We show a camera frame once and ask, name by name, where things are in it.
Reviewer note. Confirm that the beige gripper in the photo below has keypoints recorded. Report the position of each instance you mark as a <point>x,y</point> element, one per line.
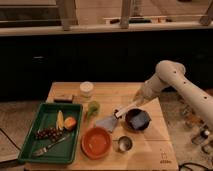
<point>138,99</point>

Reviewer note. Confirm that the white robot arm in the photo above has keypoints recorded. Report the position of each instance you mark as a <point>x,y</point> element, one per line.
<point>170,73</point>

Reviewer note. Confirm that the dark brown bowl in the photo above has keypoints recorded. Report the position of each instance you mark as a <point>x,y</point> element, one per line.
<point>129,115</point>

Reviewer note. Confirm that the red orange bowl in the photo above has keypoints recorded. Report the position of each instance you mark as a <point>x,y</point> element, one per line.
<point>96,143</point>

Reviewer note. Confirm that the dark blue sponge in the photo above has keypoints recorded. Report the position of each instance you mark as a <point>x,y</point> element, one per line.
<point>139,121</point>

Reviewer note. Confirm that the grey folded cloth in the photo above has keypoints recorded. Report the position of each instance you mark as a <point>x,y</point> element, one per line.
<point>109,123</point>

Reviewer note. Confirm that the small metal cup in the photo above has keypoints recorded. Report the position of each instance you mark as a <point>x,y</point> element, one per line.
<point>124,144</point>

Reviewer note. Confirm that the white round container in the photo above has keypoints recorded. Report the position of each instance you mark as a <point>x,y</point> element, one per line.
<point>86,89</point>

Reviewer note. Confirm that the orange peach fruit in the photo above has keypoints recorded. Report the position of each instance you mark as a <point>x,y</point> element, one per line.
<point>70,123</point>

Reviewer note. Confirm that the yellow banana piece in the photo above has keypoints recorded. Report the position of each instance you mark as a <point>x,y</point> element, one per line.
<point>60,121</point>

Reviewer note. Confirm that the bunch of dark grapes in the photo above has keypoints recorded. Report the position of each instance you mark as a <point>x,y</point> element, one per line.
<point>49,133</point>

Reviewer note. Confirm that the green plastic tray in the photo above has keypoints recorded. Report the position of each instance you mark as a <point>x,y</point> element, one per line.
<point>46,117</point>

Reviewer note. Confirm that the metal fork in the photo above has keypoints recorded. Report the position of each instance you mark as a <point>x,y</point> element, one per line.
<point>45,149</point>

